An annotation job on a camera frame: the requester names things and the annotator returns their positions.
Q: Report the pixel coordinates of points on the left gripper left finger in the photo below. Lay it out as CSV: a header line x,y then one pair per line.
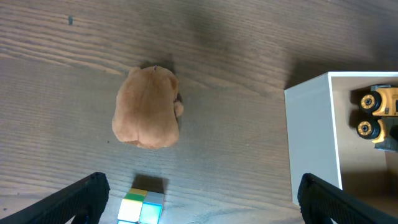
x,y
82,202

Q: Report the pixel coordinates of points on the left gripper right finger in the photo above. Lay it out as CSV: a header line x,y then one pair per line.
x,y
323,203

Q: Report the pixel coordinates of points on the multicolour puzzle cube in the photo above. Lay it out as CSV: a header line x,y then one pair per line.
x,y
141,207

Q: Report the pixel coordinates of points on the yellow grey toy truck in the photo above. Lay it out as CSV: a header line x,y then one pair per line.
x,y
380,125

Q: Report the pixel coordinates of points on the white cardboard box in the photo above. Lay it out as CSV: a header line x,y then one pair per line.
x,y
321,114

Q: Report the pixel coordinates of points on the brown plush toy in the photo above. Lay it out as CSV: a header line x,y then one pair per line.
x,y
147,108

